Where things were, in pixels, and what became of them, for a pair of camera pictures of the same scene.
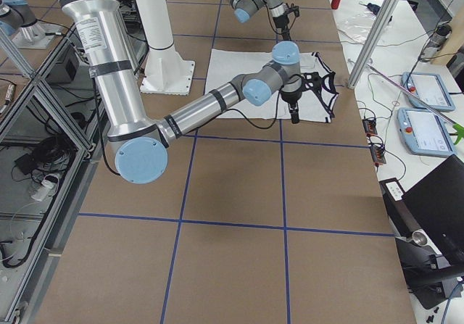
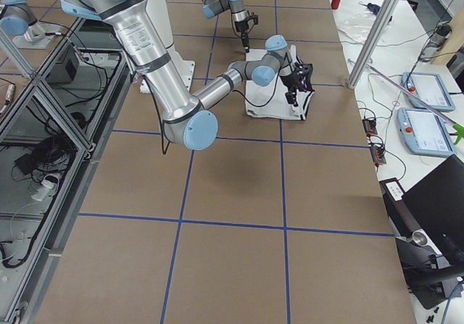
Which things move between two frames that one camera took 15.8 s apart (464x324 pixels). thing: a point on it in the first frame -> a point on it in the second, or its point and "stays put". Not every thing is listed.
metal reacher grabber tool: [422, 101] stays put
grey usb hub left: [378, 155] stays put
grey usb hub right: [370, 126] stays put
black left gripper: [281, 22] -> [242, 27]
